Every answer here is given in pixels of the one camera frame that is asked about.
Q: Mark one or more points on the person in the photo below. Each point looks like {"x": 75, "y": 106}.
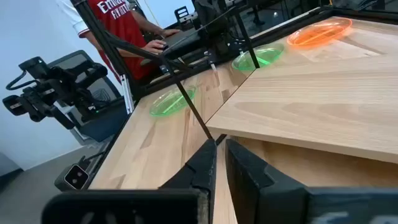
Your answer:
{"x": 124, "y": 25}

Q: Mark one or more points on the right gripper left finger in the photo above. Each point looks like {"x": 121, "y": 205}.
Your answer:
{"x": 186, "y": 199}

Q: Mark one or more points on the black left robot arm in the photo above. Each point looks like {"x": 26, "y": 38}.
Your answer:
{"x": 214, "y": 18}

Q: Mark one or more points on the silver aluminium bracket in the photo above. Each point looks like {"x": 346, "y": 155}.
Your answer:
{"x": 127, "y": 93}

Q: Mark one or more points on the person's hand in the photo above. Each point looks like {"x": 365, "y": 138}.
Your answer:
{"x": 154, "y": 46}
{"x": 170, "y": 32}

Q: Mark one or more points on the small black camera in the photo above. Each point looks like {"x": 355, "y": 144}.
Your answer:
{"x": 73, "y": 177}

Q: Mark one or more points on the dark mesh office chair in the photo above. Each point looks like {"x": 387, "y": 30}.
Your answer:
{"x": 105, "y": 123}

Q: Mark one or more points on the black clamp tool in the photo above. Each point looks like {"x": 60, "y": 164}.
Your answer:
{"x": 185, "y": 17}

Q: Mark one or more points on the black aluminium rig frame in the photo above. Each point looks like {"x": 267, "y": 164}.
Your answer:
{"x": 99, "y": 32}

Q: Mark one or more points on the cardboard box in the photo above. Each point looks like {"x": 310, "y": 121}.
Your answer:
{"x": 311, "y": 109}

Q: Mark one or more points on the grey desk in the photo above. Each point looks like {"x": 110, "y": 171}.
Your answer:
{"x": 183, "y": 43}

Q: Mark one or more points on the translucent green plastic plate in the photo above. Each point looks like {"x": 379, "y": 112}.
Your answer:
{"x": 264, "y": 56}
{"x": 168, "y": 104}

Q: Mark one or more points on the translucent orange plastic plate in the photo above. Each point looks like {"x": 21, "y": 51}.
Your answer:
{"x": 320, "y": 32}

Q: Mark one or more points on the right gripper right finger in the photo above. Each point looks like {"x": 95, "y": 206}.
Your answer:
{"x": 267, "y": 196}

